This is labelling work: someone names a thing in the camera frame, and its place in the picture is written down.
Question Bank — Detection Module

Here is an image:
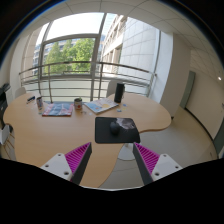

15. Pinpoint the white chair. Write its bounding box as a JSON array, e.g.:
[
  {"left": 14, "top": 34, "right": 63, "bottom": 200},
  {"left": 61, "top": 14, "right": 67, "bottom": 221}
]
[
  {"left": 14, "top": 87, "right": 27, "bottom": 99},
  {"left": 106, "top": 79, "right": 118, "bottom": 98},
  {"left": 0, "top": 123, "right": 16, "bottom": 161}
]

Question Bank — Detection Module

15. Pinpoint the grey metal railing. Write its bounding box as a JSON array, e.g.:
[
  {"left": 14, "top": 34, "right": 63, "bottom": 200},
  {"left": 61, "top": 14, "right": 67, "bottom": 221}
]
[{"left": 18, "top": 60, "right": 158, "bottom": 103}]

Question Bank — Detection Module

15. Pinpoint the light blue magazine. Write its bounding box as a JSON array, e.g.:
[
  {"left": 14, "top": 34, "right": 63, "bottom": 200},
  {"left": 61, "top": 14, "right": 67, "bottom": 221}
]
[{"left": 83, "top": 98, "right": 119, "bottom": 115}]

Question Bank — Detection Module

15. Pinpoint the printed white tin can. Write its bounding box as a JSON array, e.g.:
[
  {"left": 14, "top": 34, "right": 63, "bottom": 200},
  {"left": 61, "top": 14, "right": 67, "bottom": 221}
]
[{"left": 35, "top": 96, "right": 44, "bottom": 115}]

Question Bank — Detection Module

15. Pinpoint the red and black magazine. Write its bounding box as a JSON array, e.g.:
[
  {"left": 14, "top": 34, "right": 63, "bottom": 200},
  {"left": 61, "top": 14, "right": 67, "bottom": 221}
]
[{"left": 42, "top": 102, "right": 74, "bottom": 117}]

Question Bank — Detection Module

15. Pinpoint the black printed mouse pad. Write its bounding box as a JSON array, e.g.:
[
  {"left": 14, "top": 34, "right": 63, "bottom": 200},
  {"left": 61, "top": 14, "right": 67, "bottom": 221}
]
[{"left": 94, "top": 116, "right": 141, "bottom": 145}]

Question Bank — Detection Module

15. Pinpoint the black and white printer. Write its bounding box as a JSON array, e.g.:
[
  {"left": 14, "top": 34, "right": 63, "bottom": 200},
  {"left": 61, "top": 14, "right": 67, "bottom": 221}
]
[{"left": 0, "top": 83, "right": 11, "bottom": 124}]

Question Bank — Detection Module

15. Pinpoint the black computer mouse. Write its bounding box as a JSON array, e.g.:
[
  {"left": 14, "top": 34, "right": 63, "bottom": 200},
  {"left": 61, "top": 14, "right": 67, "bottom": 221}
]
[{"left": 109, "top": 120, "right": 122, "bottom": 136}]

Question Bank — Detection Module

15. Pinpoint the small white plant pot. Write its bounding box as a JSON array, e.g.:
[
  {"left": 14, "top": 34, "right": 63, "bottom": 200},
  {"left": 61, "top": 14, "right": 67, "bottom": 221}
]
[{"left": 73, "top": 97, "right": 83, "bottom": 111}]

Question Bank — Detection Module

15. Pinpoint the white round table base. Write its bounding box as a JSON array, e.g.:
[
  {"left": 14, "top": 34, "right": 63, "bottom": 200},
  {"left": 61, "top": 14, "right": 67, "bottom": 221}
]
[{"left": 117, "top": 143, "right": 137, "bottom": 162}]

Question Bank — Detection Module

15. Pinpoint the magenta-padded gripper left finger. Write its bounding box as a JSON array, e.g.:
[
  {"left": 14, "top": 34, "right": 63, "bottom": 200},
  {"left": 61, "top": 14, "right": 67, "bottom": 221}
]
[{"left": 40, "top": 142, "right": 93, "bottom": 186}]

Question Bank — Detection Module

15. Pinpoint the black drink bottle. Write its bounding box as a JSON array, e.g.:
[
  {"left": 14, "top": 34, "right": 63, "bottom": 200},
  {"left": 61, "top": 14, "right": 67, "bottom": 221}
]
[{"left": 113, "top": 82, "right": 126, "bottom": 104}]

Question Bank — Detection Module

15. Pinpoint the grey-green door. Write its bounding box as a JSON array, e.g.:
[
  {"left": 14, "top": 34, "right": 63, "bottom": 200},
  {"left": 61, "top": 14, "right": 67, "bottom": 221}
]
[{"left": 179, "top": 70, "right": 197, "bottom": 109}]

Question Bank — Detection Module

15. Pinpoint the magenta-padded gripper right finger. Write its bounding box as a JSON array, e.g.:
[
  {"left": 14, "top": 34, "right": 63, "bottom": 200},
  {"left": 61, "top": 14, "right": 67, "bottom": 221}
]
[{"left": 132, "top": 142, "right": 184, "bottom": 186}]

